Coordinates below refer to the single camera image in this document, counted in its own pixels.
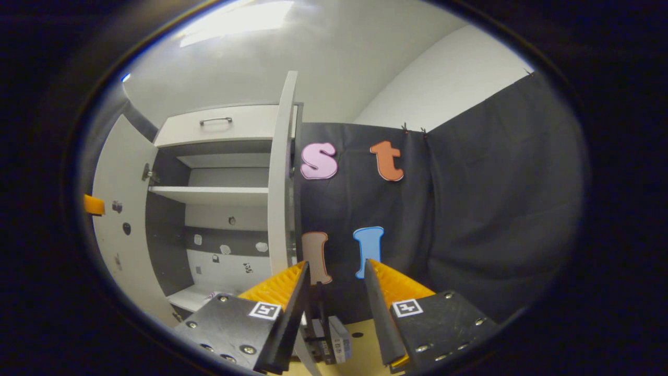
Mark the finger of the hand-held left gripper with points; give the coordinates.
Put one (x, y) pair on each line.
(94, 205)

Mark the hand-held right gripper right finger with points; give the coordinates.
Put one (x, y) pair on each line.
(383, 324)

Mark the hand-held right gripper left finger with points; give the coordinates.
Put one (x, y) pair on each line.
(289, 324)

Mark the white cabinet door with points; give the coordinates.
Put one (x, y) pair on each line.
(117, 172)
(282, 183)

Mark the white striped canvas shoe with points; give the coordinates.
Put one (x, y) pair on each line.
(214, 296)

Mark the white shoe cabinet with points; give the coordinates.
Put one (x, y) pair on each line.
(167, 250)

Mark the white cabinet shelf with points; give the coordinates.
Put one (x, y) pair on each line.
(224, 160)
(209, 195)

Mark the white cabinet drawer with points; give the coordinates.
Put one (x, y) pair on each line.
(240, 130)

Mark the black backdrop cloth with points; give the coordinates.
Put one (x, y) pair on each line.
(496, 209)

